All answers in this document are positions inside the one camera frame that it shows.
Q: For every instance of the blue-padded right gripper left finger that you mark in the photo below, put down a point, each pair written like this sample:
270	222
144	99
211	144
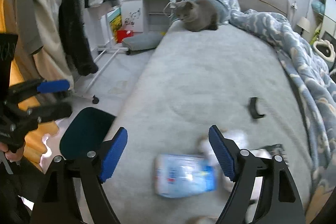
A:
57	202

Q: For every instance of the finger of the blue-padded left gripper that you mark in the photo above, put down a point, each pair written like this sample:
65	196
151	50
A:
46	113
25	90

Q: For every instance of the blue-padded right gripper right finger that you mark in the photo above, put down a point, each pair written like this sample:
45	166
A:
279	200

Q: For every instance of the black curved plastic clip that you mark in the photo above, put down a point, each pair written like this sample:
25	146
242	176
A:
252	108

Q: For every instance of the blue white wet-wipes pack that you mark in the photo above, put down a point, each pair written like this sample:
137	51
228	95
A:
180	176

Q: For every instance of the black tissue pack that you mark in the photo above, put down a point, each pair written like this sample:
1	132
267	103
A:
276	149

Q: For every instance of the dark teal trash bin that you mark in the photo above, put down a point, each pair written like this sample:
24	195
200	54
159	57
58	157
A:
85	133

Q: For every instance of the person's left hand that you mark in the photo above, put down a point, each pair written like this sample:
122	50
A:
13	157

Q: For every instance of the cream hanging garment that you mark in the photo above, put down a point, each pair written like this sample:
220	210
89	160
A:
50	62

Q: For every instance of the grey knit hanging sweater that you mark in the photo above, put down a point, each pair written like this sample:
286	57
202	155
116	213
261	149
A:
27	26

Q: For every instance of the red box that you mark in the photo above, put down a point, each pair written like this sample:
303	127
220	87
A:
122	34

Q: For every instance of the yellow painting canvas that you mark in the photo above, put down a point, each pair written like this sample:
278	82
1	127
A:
115	21

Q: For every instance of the grey floor cushion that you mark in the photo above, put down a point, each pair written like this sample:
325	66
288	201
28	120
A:
142	42

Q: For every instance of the blue cloud-pattern blanket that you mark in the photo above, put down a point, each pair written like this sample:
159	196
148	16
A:
310	74

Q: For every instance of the grey bed with headboard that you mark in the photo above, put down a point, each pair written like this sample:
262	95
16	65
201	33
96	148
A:
192	81

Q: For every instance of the white cat bed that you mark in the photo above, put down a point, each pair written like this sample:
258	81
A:
325	50

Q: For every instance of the white power strip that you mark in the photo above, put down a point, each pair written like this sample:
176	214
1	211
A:
172	4

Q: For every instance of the grey cat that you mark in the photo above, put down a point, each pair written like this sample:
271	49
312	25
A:
188	13

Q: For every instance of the bedside table lamp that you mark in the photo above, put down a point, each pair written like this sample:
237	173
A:
304	24

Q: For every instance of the white clothes rack frame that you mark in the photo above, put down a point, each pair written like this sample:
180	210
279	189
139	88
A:
101	42

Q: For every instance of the white wardrobe with black frame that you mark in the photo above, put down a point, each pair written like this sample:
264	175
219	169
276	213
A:
327	12

